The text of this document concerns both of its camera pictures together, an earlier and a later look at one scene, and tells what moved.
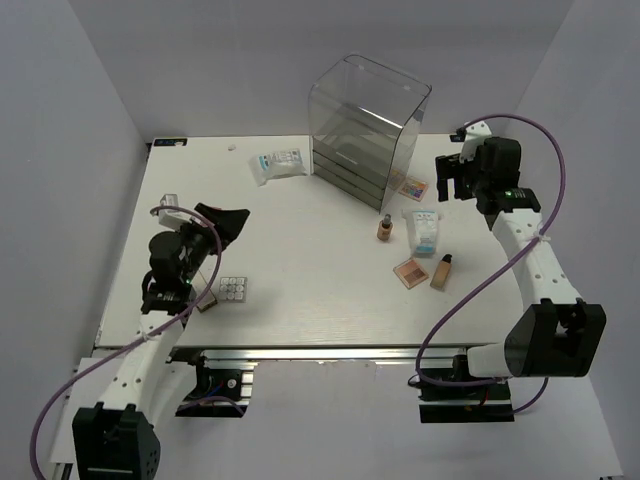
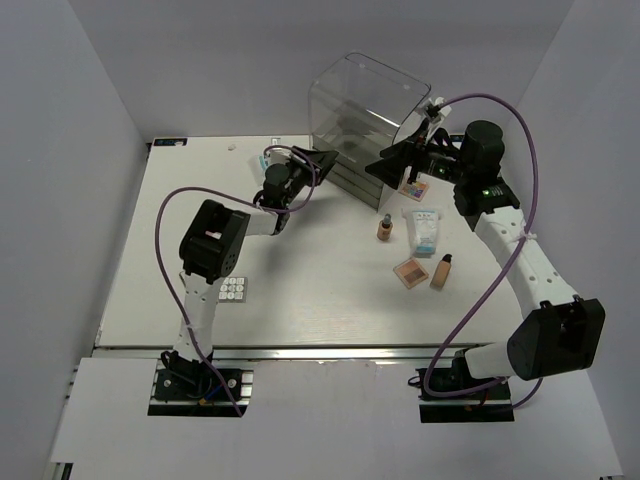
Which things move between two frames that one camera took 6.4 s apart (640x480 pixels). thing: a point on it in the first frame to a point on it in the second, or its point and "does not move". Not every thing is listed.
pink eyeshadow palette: x=410 y=273 does not move
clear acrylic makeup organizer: x=365 y=123 does not move
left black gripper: x=228 y=223 to x=321 y=161
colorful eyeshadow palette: x=413 y=188 does not move
